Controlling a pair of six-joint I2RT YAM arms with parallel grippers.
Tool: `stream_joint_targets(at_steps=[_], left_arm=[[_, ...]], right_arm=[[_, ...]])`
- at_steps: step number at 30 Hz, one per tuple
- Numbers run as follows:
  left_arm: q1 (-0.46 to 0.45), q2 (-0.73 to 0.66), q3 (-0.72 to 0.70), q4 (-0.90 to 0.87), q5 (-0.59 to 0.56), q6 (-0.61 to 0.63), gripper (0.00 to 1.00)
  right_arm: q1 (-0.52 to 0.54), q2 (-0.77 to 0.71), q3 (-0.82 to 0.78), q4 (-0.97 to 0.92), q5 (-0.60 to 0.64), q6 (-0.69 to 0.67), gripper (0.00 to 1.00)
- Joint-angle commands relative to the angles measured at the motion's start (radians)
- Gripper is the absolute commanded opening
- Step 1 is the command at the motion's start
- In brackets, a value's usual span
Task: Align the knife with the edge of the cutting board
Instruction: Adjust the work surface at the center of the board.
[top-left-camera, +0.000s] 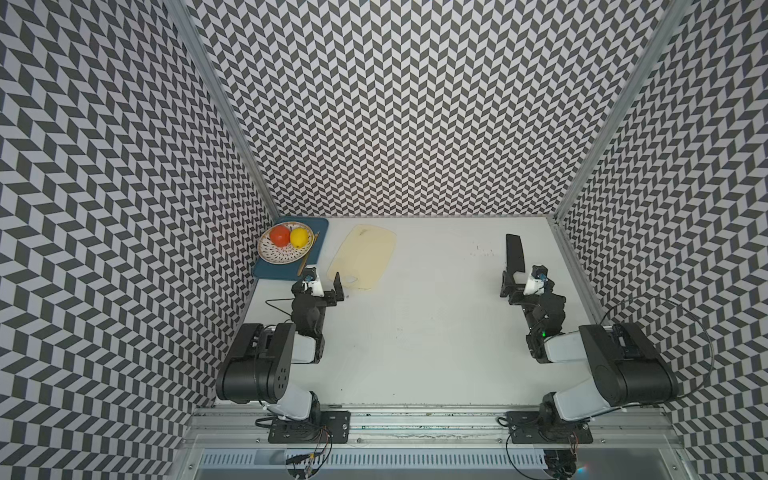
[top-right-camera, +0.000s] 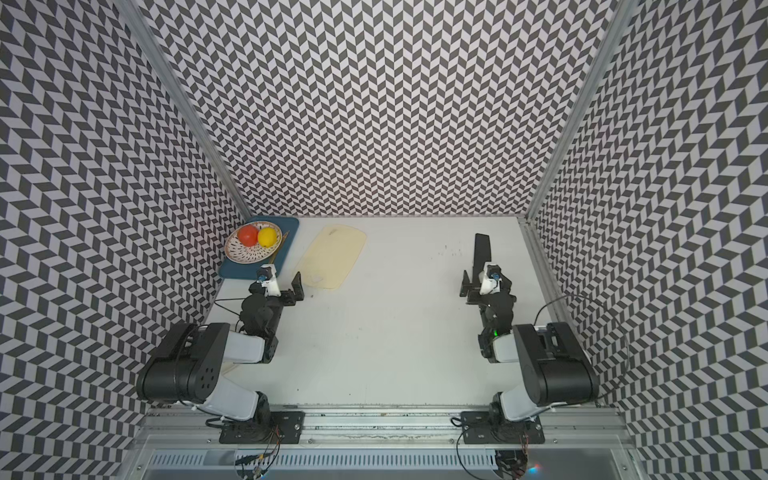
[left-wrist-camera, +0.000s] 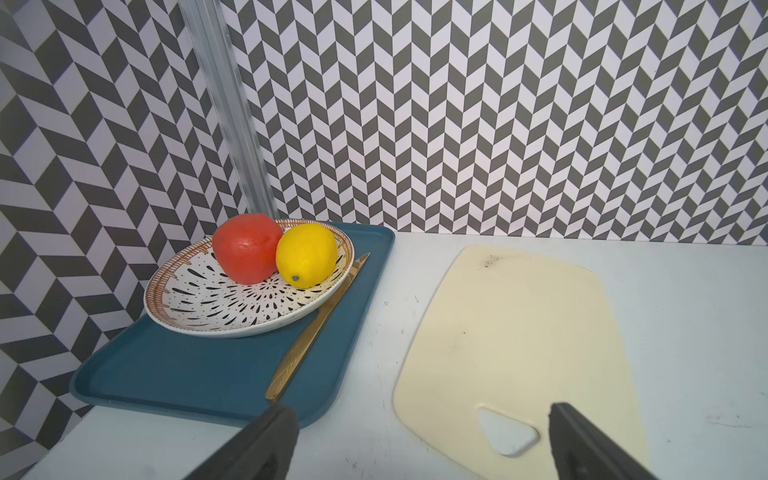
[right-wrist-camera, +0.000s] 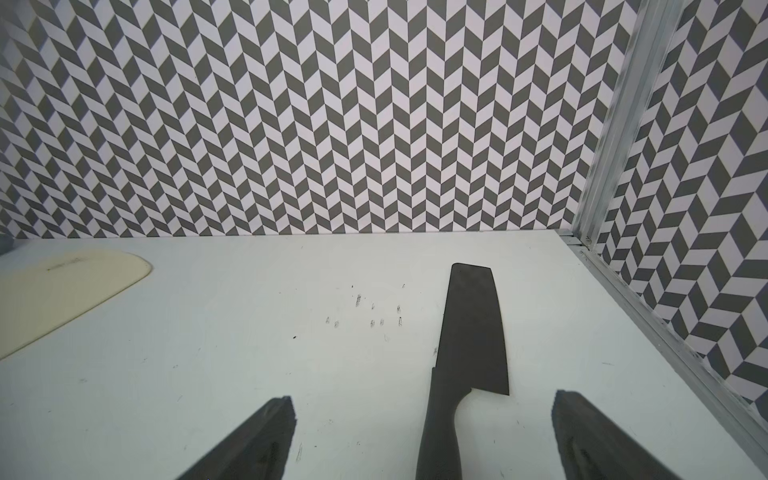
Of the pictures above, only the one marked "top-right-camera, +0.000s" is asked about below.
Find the cream plastic cutting board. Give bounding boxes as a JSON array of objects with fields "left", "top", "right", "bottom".
[{"left": 297, "top": 224, "right": 367, "bottom": 290}]

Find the black cleaver knife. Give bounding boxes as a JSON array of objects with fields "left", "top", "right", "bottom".
[{"left": 471, "top": 233, "right": 492, "bottom": 285}]

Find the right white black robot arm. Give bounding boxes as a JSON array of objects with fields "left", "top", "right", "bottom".
[{"left": 459, "top": 263, "right": 600, "bottom": 430}]

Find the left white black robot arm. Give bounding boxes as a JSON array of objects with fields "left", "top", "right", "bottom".
[{"left": 136, "top": 264, "right": 304, "bottom": 443}]

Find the wooden chopstick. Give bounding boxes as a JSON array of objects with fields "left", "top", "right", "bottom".
[{"left": 267, "top": 230, "right": 291, "bottom": 264}]

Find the yellow lemon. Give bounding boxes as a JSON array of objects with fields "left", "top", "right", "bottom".
[{"left": 257, "top": 227, "right": 279, "bottom": 249}]

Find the teal rectangular tray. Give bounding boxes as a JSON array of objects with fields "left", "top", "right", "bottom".
[{"left": 219, "top": 216, "right": 300, "bottom": 280}]

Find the patterned ceramic plate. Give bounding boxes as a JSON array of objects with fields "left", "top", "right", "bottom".
[{"left": 225, "top": 221, "right": 284, "bottom": 264}]

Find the red tomato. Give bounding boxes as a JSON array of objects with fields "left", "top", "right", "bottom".
[{"left": 237, "top": 224, "right": 259, "bottom": 248}]

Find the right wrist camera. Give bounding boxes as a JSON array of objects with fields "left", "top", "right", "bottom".
[{"left": 478, "top": 262, "right": 502, "bottom": 296}]

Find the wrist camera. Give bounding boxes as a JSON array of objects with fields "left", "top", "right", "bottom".
[
  {"left": 256, "top": 264, "right": 281, "bottom": 297},
  {"left": 478, "top": 262, "right": 502, "bottom": 296}
]

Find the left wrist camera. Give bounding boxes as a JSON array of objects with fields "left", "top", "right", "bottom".
[{"left": 256, "top": 264, "right": 281, "bottom": 297}]

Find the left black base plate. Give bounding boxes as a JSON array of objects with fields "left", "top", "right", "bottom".
[{"left": 219, "top": 410, "right": 305, "bottom": 445}]

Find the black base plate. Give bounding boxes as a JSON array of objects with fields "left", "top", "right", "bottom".
[
  {"left": 219, "top": 410, "right": 305, "bottom": 445},
  {"left": 453, "top": 411, "right": 545, "bottom": 445}
]

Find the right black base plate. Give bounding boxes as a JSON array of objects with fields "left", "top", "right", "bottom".
[{"left": 453, "top": 411, "right": 545, "bottom": 445}]

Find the aluminium front rail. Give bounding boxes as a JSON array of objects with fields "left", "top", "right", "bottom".
[{"left": 132, "top": 406, "right": 632, "bottom": 450}]

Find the right aluminium corner post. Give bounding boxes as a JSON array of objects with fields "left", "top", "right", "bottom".
[{"left": 525, "top": 0, "right": 640, "bottom": 221}]

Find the aluminium corner post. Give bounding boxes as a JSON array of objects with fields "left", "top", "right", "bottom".
[
  {"left": 114, "top": 0, "right": 252, "bottom": 218},
  {"left": 525, "top": 0, "right": 640, "bottom": 221}
]

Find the left aluminium corner post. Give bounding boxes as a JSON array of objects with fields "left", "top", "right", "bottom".
[{"left": 114, "top": 0, "right": 252, "bottom": 218}]

